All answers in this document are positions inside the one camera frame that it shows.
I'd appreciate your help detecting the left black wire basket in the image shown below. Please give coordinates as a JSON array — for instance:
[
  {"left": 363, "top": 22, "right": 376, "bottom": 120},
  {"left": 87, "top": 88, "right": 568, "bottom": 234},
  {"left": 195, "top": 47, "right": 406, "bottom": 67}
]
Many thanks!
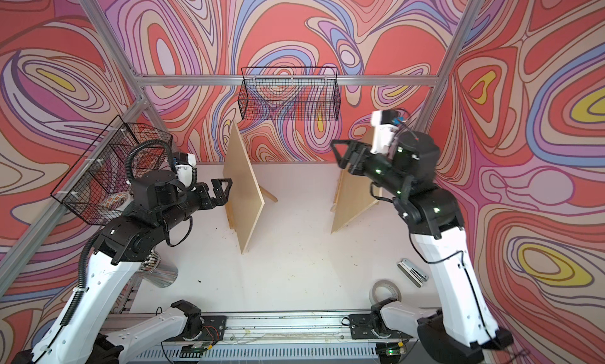
[{"left": 50, "top": 117, "right": 173, "bottom": 225}]

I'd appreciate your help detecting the wooden easel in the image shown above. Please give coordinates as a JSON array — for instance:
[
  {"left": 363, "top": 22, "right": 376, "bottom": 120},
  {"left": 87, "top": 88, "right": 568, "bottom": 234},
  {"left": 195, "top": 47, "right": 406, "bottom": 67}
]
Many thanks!
[
  {"left": 225, "top": 186, "right": 278, "bottom": 230},
  {"left": 330, "top": 171, "right": 344, "bottom": 212}
]

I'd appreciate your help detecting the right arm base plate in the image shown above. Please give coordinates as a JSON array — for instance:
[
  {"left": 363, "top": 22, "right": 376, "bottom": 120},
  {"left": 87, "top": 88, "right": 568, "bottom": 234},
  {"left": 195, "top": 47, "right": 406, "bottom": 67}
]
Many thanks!
[{"left": 341, "top": 313, "right": 412, "bottom": 341}]

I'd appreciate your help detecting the clear tape roll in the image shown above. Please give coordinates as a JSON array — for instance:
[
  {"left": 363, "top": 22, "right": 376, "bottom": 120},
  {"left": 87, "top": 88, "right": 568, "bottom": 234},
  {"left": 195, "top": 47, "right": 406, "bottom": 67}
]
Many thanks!
[{"left": 369, "top": 279, "right": 402, "bottom": 305}]

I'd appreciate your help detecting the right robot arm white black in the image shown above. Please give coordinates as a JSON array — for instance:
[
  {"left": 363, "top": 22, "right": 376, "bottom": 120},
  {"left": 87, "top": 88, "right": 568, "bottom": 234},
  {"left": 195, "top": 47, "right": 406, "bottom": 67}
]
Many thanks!
[{"left": 331, "top": 131, "right": 514, "bottom": 363}]

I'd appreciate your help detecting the plywood board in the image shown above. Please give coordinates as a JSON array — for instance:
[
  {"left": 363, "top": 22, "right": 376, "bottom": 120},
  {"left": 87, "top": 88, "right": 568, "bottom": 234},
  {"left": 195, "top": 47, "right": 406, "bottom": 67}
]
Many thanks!
[
  {"left": 223, "top": 124, "right": 265, "bottom": 255},
  {"left": 331, "top": 170, "right": 378, "bottom": 233}
]

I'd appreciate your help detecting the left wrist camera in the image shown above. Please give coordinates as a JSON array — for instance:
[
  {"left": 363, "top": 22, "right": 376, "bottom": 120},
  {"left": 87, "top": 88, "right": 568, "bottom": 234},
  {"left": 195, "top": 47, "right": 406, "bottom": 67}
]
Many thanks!
[{"left": 173, "top": 152, "right": 197, "bottom": 188}]

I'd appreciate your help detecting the black wire basket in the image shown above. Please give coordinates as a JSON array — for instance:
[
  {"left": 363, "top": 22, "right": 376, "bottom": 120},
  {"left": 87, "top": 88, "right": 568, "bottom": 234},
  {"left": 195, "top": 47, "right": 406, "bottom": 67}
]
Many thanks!
[
  {"left": 50, "top": 117, "right": 173, "bottom": 225},
  {"left": 238, "top": 66, "right": 341, "bottom": 122}
]

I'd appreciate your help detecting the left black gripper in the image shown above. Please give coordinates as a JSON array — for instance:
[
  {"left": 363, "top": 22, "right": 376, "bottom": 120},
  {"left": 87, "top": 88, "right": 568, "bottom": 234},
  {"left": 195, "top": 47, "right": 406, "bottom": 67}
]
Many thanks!
[{"left": 153, "top": 175, "right": 233, "bottom": 236}]

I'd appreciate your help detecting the silver stapler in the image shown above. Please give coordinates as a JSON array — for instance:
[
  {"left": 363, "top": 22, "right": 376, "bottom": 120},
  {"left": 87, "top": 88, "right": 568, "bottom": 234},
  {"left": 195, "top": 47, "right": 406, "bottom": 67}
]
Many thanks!
[{"left": 397, "top": 258, "right": 429, "bottom": 288}]

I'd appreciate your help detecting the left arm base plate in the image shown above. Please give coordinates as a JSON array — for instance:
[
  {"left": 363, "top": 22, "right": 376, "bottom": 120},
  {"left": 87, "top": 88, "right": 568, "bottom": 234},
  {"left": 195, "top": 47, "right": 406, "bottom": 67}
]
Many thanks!
[{"left": 167, "top": 315, "right": 227, "bottom": 343}]

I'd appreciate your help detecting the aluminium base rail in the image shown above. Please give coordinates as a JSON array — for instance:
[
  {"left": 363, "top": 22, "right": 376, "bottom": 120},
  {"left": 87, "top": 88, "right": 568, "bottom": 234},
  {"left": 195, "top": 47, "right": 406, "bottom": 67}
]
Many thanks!
[{"left": 94, "top": 309, "right": 488, "bottom": 364}]

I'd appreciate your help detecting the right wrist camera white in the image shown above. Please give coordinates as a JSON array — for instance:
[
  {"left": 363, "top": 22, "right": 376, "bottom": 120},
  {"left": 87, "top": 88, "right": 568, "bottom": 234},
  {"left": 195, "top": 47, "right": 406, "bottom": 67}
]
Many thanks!
[{"left": 370, "top": 108, "right": 410, "bottom": 154}]

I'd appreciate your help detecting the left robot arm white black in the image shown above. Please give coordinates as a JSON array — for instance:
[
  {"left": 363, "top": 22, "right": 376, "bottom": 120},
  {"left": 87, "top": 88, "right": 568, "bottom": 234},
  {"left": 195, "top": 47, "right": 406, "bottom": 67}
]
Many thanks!
[{"left": 13, "top": 140, "right": 233, "bottom": 363}]

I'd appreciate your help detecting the back black wire basket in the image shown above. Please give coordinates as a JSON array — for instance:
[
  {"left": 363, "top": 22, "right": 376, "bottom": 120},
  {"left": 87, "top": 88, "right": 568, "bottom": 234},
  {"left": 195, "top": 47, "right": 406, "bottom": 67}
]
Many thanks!
[{"left": 238, "top": 66, "right": 341, "bottom": 122}]

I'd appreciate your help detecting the silver cup of pencils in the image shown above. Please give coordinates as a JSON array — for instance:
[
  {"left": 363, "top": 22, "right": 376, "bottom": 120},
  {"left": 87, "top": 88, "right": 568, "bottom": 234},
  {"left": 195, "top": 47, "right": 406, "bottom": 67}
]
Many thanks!
[{"left": 139, "top": 251, "right": 179, "bottom": 288}]

